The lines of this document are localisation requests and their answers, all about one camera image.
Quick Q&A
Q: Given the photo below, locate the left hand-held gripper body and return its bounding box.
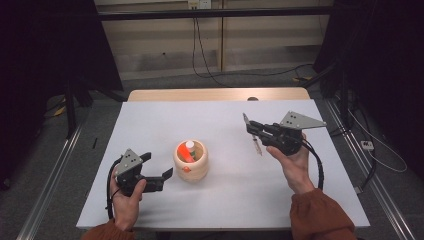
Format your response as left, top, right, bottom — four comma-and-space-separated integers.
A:
114, 148, 148, 198

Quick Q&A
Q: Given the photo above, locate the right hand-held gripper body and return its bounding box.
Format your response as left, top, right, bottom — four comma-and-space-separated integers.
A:
263, 110, 328, 157

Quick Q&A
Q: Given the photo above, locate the clear pen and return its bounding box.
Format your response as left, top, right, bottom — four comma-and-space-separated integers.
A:
242, 112, 264, 157

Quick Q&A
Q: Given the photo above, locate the orange highlighter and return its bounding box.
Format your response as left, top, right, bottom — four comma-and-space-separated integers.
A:
176, 142, 195, 164

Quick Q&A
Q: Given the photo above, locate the person's left hand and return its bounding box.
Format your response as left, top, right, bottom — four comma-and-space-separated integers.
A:
109, 166, 148, 232

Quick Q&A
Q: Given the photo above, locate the person's right hand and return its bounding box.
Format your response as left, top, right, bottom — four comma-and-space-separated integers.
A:
265, 133, 316, 195

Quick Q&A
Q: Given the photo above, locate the black metal stand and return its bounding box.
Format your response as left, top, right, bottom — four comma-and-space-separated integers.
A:
63, 78, 78, 140

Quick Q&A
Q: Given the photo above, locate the black curtain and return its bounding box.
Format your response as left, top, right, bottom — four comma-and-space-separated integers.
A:
0, 0, 124, 189
313, 0, 424, 181

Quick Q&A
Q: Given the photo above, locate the black horizontal bar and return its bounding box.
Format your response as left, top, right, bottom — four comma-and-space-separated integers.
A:
98, 6, 334, 22

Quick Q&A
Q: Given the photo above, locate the left hand-held gripper black cable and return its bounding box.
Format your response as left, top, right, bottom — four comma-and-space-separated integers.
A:
104, 156, 123, 221

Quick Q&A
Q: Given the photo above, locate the hand-held gripper black cable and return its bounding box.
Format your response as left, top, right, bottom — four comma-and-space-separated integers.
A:
300, 138, 325, 191
104, 156, 123, 221

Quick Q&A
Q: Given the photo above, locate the right hand-held gripper black cable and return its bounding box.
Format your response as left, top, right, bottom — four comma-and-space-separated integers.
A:
300, 138, 325, 191

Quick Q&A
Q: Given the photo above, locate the black hanging cable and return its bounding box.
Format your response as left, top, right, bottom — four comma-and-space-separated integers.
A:
195, 18, 315, 78
191, 17, 231, 88

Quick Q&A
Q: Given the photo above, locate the metal floor rail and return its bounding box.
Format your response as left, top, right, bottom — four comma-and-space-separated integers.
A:
15, 123, 84, 240
324, 99, 417, 240

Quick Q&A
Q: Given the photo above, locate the white floor cable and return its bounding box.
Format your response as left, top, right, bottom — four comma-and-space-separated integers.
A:
347, 109, 408, 174

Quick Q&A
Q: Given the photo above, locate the white wall socket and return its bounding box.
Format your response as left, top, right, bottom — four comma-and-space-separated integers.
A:
187, 0, 213, 10

